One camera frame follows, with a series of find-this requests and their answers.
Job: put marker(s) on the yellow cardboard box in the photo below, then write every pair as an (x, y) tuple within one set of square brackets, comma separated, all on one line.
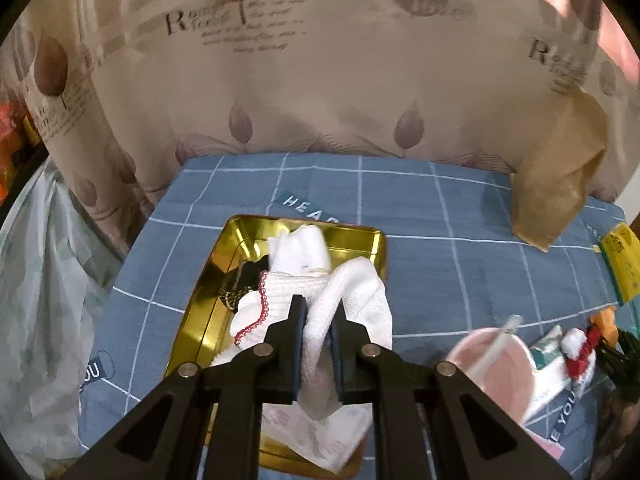
[(622, 265)]

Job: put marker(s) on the white plastic stick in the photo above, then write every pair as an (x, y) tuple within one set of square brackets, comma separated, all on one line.
[(495, 347)]

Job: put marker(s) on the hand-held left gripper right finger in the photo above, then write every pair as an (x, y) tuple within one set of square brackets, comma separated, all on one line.
[(336, 360)]

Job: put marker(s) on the orange plush toy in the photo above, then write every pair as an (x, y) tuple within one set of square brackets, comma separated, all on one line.
[(604, 322)]

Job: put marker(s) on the white sock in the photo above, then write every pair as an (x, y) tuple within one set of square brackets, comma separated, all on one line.
[(300, 250)]

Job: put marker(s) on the pink plastic basin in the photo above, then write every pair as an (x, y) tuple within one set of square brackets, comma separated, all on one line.
[(500, 380)]

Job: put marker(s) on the red white santa toy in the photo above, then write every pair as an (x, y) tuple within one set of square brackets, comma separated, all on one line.
[(580, 352)]

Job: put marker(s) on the brown paper bag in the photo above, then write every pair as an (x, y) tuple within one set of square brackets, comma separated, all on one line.
[(555, 190)]

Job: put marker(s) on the beige leaf printed cover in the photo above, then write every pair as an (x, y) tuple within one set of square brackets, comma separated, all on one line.
[(325, 85)]

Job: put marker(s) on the white towel with red trim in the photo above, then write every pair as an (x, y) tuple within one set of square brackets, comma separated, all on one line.
[(362, 300)]

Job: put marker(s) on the gold metal tin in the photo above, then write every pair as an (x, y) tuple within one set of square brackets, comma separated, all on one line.
[(210, 320)]

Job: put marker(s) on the translucent plastic bag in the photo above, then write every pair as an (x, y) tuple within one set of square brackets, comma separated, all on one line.
[(45, 310)]

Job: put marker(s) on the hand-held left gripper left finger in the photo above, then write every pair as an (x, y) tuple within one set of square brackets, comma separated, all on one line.
[(298, 350)]

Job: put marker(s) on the orange packets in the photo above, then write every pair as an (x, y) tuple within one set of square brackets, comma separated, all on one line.
[(10, 145)]

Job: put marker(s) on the pink printed white cloth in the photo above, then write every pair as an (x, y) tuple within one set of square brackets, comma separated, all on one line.
[(315, 437)]

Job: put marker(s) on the blue checked bedsheet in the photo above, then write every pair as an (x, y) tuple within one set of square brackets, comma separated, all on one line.
[(440, 240)]

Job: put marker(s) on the dark patterned cloth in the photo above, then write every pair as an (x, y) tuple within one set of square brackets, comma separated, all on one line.
[(245, 280)]

